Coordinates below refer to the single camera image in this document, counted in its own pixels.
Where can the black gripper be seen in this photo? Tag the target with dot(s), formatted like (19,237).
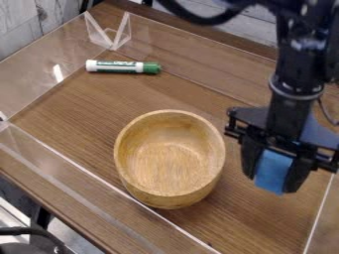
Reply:
(314,150)

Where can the blue rectangular block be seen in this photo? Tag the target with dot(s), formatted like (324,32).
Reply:
(271,170)

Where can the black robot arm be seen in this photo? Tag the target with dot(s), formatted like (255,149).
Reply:
(307,62)

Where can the brown wooden bowl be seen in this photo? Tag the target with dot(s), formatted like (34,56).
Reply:
(170,156)

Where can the green and white marker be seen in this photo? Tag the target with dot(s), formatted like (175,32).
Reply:
(122,67)

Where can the black metal stand base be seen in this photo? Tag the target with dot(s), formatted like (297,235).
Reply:
(49,243)

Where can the clear acrylic corner bracket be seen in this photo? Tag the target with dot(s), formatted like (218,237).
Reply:
(109,38)

